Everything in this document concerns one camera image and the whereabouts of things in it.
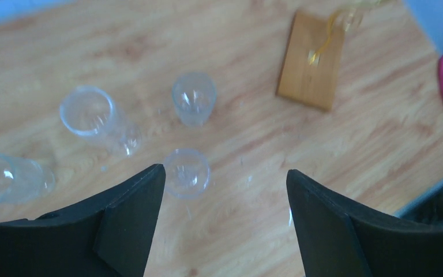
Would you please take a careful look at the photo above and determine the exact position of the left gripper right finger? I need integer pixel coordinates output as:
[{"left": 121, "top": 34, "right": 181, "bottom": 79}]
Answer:
[{"left": 286, "top": 170, "right": 443, "bottom": 276}]

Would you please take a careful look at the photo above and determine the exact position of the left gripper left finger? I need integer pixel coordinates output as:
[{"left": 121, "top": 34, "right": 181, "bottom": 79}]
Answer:
[{"left": 0, "top": 164, "right": 166, "bottom": 276}]

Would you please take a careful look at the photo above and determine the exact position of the clear wine glass back top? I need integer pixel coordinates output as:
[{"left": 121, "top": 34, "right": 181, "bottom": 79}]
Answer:
[{"left": 163, "top": 148, "right": 211, "bottom": 200}]

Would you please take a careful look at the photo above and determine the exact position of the clear ribbed wine glass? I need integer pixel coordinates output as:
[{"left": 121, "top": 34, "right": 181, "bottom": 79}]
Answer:
[{"left": 0, "top": 154, "right": 55, "bottom": 204}]

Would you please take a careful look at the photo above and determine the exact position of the gold wire glass rack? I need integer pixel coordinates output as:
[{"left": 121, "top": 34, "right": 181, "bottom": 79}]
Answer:
[{"left": 275, "top": 0, "right": 394, "bottom": 113}]

